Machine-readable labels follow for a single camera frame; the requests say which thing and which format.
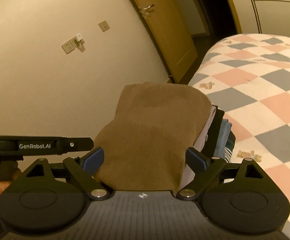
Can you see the beige wall socket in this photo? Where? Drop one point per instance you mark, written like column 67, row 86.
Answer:
column 68, row 47

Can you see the wooden door with handle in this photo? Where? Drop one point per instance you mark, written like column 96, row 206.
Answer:
column 171, row 34

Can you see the brown knit garment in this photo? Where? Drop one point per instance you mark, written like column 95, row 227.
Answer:
column 145, row 144

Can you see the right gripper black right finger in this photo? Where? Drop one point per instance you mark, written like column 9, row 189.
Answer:
column 234, row 195

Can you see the checkered pink blue white quilt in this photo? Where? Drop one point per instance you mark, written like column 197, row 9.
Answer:
column 248, row 77

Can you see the beige wall switch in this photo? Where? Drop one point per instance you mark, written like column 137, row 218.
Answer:
column 104, row 26

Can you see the stack of folded clothes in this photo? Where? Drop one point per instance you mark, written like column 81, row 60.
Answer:
column 216, row 138

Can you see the white plug adapter in socket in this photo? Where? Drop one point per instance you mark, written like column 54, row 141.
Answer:
column 78, row 41

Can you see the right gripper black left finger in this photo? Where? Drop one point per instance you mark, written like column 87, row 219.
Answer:
column 56, row 195

